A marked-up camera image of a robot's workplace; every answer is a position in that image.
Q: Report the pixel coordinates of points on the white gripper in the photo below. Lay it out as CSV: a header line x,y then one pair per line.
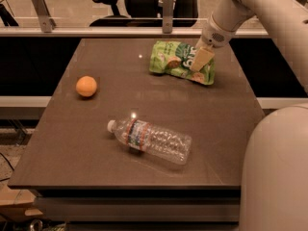
x,y
214,37

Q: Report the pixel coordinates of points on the green rice chip bag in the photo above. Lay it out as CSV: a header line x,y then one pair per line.
x,y
175,58

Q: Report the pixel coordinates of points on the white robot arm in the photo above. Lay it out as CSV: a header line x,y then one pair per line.
x,y
274,188

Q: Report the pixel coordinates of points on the black office chair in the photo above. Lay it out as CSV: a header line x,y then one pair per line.
x,y
145,13

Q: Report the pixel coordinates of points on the clear plastic water bottle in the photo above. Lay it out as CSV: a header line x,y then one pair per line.
x,y
152,139

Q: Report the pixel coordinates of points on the orange fruit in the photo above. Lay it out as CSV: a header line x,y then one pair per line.
x,y
86,86

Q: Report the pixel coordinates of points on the middle metal railing bracket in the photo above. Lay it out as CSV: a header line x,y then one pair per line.
x,y
167,16

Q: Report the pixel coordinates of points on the metal railing bracket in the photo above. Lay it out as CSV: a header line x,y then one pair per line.
x,y
167,16
46,23

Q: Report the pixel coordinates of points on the left metal railing bracket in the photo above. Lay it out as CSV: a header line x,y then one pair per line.
x,y
46,23

